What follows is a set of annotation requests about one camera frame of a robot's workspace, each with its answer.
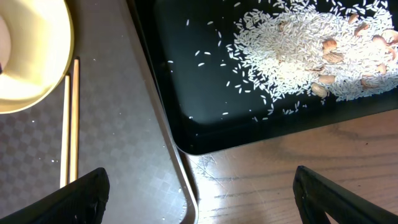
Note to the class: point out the brown serving tray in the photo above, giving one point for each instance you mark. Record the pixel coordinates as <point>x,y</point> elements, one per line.
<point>119,129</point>

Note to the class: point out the black tray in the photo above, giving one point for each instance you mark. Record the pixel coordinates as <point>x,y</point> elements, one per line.
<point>209,108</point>

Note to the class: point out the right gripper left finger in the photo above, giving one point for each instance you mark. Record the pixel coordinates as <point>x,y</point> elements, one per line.
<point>82,201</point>

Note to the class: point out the wooden chopstick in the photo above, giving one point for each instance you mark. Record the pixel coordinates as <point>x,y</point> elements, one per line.
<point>74,130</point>
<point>65,135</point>

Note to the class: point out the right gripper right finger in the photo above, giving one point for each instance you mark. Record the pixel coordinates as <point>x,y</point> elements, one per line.
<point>318,198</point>

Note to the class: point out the yellow plate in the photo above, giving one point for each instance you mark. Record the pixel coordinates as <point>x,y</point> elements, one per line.
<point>37,41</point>

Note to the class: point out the pile of rice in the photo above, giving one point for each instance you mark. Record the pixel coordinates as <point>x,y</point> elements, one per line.
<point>345,49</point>

